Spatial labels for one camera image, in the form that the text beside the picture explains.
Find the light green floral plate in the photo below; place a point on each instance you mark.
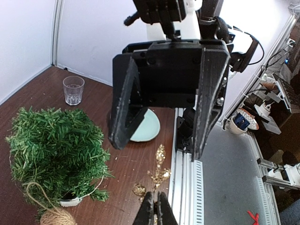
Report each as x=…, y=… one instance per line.
x=148, y=129

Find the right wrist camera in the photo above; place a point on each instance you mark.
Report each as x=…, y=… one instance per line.
x=160, y=11

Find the aluminium front rail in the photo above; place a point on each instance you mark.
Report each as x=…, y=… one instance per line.
x=186, y=195

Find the small green christmas tree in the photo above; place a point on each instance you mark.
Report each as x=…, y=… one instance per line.
x=62, y=150

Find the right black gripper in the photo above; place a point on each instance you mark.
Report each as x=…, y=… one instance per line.
x=167, y=74

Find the white tree pot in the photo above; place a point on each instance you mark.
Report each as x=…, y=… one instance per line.
x=75, y=201

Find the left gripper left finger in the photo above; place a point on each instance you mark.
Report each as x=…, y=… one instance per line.
x=145, y=215

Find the clear drinking glass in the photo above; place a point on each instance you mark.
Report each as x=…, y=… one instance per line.
x=73, y=89

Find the white mug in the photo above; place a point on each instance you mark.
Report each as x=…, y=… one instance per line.
x=228, y=124

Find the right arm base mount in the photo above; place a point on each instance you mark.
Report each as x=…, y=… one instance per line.
x=184, y=132

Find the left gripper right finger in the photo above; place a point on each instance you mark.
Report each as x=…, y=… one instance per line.
x=164, y=213

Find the twine ball ornament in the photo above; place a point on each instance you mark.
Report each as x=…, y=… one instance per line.
x=53, y=215

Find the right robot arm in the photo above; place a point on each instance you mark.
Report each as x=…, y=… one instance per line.
x=202, y=23

